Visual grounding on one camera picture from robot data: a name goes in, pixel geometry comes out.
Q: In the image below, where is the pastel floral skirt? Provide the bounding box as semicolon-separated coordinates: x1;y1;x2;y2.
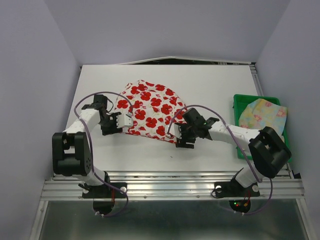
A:
238;98;288;142

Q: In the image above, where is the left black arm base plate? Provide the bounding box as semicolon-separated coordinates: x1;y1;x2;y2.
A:
78;183;126;199

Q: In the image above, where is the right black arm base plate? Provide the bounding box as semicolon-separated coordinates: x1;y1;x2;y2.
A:
211;180;260;199

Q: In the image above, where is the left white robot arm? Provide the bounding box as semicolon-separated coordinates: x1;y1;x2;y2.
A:
52;94;133;197

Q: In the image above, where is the aluminium rail frame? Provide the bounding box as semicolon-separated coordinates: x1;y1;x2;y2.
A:
40;170;305;201

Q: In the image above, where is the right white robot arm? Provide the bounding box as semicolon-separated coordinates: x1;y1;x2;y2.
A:
166;105;292;195

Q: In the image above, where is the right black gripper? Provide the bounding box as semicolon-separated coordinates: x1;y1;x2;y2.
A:
175;122;198;149

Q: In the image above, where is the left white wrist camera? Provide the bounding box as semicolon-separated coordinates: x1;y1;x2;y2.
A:
116;114;134;129

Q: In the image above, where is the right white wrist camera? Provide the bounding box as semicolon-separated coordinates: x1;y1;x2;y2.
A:
165;123;183;139

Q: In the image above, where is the red poppy print skirt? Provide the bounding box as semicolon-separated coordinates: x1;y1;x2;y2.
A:
115;80;186;144

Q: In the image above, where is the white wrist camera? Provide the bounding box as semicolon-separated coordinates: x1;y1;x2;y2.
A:
165;123;183;139
116;114;134;129

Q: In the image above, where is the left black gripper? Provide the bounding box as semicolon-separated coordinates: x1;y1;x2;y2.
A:
98;111;123;136

